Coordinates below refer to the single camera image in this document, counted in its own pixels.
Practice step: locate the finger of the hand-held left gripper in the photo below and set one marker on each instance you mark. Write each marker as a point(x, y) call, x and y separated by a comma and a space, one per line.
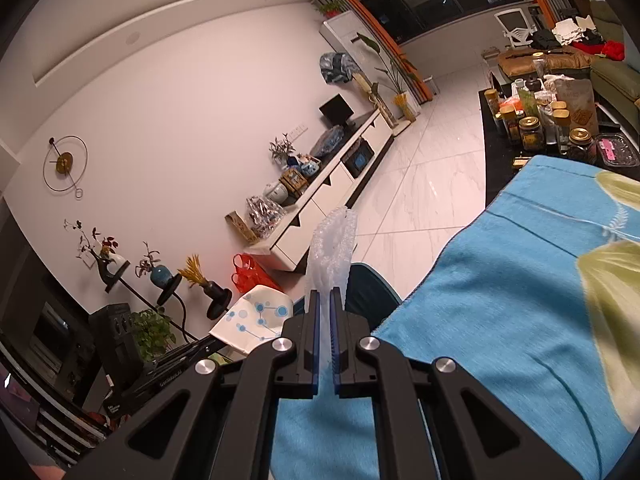
point(210, 350)

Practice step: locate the green sofa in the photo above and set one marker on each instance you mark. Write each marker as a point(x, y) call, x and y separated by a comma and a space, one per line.
point(615, 80)

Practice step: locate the golden framed ornament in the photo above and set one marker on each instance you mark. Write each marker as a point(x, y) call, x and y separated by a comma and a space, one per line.
point(292, 181)

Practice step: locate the black box with blue light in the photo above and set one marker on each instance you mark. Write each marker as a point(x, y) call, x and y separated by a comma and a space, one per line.
point(357, 157)

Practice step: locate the plastic-wrapped glass ornament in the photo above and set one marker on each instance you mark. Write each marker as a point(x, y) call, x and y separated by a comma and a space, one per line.
point(265, 217)

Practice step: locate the small white waste bin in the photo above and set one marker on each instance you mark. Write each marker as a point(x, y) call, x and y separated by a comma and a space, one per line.
point(432, 85)

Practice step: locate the tall leafy floor plant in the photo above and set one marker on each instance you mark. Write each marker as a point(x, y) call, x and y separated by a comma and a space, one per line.
point(395, 75)

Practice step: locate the white and black tv cabinet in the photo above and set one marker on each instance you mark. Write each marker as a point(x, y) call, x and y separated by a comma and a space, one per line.
point(325, 185)

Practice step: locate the plastic-wrapped blue dish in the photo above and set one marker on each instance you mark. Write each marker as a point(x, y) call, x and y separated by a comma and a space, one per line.
point(327, 142)

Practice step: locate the covered standing fan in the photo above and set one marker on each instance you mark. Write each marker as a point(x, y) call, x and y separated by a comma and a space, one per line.
point(337, 67)

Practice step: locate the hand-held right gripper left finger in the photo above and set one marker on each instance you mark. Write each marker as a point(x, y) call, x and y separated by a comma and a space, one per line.
point(316, 360)

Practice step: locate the black vase with yellow wheat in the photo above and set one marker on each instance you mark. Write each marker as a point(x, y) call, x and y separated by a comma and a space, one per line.
point(215, 292)

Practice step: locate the white vase with red branch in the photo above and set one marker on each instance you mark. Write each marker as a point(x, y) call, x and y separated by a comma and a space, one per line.
point(112, 260)

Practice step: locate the black coffee table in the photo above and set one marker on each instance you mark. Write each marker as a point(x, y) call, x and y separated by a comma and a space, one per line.
point(500, 160)

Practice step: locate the brown paper bag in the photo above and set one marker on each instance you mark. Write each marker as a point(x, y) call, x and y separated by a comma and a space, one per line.
point(577, 105)

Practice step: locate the golden patterned box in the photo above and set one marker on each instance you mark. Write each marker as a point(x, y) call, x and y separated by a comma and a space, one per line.
point(239, 227)

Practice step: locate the large white foam net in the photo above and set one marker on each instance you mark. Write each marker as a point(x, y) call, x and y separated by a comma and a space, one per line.
point(330, 250)

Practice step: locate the small potted green plant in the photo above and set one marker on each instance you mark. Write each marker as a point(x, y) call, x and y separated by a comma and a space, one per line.
point(330, 8)

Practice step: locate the white clothes pile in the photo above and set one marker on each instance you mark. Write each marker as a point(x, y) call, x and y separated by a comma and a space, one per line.
point(572, 27)

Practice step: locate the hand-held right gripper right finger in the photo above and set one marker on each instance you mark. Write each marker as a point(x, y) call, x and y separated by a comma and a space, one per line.
point(336, 360)

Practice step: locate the red cloth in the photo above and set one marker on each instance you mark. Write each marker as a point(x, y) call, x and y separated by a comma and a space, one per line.
point(607, 50)

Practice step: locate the white round jar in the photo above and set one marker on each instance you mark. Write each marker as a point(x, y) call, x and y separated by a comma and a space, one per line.
point(276, 192)

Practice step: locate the brown ottoman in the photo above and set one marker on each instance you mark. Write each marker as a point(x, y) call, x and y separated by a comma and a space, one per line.
point(550, 62)

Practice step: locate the blue vase with plant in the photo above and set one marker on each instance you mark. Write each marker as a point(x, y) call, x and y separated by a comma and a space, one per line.
point(161, 276)

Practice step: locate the white wall socket strip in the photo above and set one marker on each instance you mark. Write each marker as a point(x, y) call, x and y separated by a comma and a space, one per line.
point(296, 130)

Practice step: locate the red plastic bag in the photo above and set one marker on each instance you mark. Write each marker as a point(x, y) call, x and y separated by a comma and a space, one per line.
point(247, 275)

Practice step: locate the black monitor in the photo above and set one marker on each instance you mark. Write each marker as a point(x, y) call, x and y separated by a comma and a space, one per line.
point(335, 109)

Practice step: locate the dark cabinet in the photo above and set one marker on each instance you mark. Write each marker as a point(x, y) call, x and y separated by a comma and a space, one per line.
point(45, 340)

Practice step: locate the white blue-dotted plastic bag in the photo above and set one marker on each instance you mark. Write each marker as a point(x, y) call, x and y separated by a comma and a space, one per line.
point(250, 315)

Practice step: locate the white office chair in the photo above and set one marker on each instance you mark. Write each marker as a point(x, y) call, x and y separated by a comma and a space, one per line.
point(515, 25)

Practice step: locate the white standing air conditioner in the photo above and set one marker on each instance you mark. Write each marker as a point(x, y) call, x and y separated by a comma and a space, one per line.
point(345, 30)

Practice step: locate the leafy green potted plant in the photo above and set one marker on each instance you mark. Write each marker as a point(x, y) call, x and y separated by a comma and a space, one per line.
point(152, 332)

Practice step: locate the cluster of glass jars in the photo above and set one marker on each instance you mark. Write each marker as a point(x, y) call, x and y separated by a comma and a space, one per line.
point(530, 132)

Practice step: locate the blue and white porcelain jar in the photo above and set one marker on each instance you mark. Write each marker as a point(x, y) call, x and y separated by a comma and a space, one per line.
point(310, 167)

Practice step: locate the round gold wall clock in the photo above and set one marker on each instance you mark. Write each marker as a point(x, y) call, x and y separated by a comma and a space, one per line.
point(64, 162)

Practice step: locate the black speaker box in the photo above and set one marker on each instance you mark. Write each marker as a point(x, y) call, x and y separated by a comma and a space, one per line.
point(115, 330)

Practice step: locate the black clothes pile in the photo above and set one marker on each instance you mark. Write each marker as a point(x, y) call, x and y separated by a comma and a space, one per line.
point(545, 39)

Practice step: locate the black plastic tray pink label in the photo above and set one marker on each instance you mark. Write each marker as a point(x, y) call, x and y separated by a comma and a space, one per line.
point(620, 150)

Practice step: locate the small plant in vase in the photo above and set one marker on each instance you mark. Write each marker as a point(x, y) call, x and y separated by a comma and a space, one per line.
point(280, 147)

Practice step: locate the blue floral blanket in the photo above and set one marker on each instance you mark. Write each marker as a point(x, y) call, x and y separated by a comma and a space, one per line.
point(500, 310)

